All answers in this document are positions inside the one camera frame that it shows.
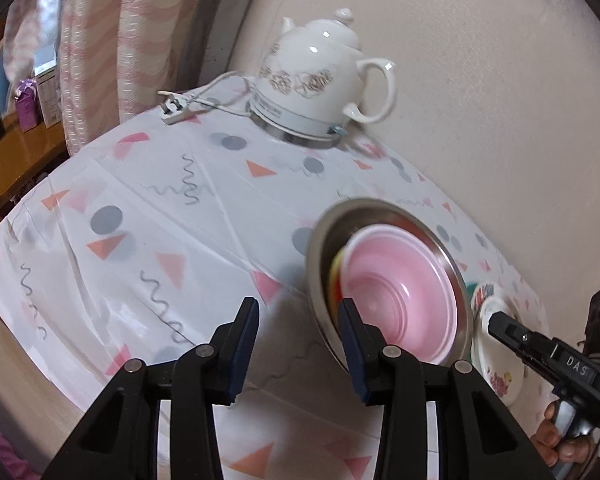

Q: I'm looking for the yellow plastic bowl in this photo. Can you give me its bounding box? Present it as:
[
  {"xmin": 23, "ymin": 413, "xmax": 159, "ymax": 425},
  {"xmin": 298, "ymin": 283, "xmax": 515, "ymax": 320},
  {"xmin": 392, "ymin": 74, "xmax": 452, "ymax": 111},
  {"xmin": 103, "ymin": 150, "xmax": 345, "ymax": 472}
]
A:
[{"xmin": 327, "ymin": 248, "xmax": 343, "ymax": 324}]

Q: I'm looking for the stainless steel bowl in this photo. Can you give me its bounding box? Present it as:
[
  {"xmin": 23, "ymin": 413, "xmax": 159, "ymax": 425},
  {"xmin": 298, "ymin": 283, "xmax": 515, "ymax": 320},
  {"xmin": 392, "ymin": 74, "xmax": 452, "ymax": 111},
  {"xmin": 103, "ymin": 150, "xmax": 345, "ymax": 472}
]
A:
[{"xmin": 306, "ymin": 197, "xmax": 474, "ymax": 370}]

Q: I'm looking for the wooden side table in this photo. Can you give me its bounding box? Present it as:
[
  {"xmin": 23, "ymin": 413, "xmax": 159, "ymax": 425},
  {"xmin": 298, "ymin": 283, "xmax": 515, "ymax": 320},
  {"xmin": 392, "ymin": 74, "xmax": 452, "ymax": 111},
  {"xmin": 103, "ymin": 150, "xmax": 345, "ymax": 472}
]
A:
[{"xmin": 0, "ymin": 114, "xmax": 68, "ymax": 221}]

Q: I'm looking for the person's right hand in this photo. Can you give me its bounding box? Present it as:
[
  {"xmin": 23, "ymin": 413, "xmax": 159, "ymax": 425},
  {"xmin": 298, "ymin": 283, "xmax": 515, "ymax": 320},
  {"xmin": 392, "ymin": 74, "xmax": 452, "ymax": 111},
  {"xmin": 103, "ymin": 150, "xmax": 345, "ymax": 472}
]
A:
[{"xmin": 530, "ymin": 402, "xmax": 594, "ymax": 467}]

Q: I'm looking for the white floral plate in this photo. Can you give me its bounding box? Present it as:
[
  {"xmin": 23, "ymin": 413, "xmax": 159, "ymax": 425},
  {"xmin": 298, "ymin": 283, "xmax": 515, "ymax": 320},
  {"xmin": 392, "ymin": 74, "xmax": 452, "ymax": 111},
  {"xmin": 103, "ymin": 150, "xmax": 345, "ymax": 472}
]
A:
[{"xmin": 471, "ymin": 303, "xmax": 524, "ymax": 406}]

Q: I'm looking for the white patterned tablecloth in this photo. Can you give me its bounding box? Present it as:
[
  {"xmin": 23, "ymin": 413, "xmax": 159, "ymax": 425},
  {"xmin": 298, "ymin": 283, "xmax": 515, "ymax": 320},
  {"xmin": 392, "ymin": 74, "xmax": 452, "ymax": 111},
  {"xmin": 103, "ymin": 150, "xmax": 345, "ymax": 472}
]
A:
[{"xmin": 0, "ymin": 77, "xmax": 547, "ymax": 479}]

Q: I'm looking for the white ceramic electric kettle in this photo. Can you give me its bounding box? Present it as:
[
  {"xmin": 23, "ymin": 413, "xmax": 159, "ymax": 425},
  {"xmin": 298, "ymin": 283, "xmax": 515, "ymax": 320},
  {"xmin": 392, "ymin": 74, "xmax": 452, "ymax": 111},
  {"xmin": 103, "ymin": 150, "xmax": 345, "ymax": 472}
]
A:
[{"xmin": 249, "ymin": 8, "xmax": 396, "ymax": 146}]

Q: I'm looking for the large white patterned plate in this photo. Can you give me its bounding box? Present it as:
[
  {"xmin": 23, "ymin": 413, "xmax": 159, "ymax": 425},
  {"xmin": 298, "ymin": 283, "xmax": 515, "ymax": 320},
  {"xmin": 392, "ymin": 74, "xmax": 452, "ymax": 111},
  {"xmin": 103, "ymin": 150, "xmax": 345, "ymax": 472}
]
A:
[{"xmin": 470, "ymin": 282, "xmax": 514, "ymax": 320}]

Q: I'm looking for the white carton box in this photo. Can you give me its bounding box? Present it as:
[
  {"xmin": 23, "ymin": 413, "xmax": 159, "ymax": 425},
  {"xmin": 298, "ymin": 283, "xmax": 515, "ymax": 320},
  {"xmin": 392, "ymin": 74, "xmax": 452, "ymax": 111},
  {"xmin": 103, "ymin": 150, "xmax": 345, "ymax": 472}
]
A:
[{"xmin": 33, "ymin": 46, "xmax": 61, "ymax": 127}]

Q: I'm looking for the red and pink plastic bowl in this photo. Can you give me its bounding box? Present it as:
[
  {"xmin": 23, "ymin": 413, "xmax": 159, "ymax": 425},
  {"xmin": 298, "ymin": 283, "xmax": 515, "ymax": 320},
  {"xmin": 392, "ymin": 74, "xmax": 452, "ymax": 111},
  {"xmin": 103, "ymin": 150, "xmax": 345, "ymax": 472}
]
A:
[{"xmin": 340, "ymin": 224, "xmax": 458, "ymax": 364}]

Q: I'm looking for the purple box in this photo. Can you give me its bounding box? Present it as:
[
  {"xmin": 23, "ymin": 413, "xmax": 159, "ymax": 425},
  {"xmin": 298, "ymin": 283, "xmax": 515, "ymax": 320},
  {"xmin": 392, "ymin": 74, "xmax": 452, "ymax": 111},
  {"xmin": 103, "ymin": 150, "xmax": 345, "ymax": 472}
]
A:
[{"xmin": 15, "ymin": 79, "xmax": 41, "ymax": 132}]

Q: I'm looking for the turquoise plastic plate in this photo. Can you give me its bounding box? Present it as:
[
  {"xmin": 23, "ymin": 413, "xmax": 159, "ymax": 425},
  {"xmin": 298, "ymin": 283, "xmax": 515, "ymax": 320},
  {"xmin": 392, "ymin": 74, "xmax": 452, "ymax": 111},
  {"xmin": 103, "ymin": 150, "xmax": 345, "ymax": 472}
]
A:
[{"xmin": 466, "ymin": 282, "xmax": 478, "ymax": 299}]

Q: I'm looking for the pink striped curtain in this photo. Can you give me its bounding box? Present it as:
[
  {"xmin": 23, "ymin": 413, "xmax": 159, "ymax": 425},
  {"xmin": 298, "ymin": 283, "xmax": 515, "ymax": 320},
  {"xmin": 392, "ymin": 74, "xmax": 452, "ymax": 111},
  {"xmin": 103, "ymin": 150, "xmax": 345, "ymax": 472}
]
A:
[{"xmin": 3, "ymin": 0, "xmax": 199, "ymax": 154}]

